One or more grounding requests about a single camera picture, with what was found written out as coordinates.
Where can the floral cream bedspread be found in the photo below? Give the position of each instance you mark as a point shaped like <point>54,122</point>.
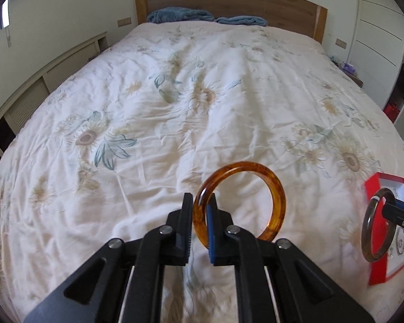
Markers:
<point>121,175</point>

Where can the beige wall socket plate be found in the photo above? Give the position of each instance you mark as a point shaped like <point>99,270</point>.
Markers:
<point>124,22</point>
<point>341,43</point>

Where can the red bag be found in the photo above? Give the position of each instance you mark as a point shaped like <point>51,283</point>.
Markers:
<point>392,111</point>

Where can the red jewelry box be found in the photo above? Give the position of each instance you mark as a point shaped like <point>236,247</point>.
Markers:
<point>377,276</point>

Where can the dark brown bangle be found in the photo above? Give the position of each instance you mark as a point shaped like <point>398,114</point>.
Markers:
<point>367,228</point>

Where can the large blue folded towel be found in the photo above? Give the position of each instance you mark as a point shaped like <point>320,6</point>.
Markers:
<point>178,15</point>

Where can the cream louvered low cabinet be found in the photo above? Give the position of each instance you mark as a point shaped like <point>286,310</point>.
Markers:
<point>37,84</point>

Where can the wooden headboard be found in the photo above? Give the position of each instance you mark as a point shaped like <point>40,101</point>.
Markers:
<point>229,0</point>

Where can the purple tissue box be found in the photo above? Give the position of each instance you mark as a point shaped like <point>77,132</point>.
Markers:
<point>348,68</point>

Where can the small blue folded towel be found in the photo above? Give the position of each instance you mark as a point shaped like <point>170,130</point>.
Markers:
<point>242,21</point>

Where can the dark wooden nightstand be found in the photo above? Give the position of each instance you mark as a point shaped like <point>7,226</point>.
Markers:
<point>357,80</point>

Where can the white wardrobe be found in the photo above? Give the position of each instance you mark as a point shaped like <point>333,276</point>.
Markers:
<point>377,40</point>

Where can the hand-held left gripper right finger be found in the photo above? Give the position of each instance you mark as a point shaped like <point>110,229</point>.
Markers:
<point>210,235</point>

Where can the amber translucent bangle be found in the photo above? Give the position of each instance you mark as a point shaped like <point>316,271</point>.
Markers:
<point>242,168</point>

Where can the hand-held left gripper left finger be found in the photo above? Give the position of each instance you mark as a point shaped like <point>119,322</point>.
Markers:
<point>188,242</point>

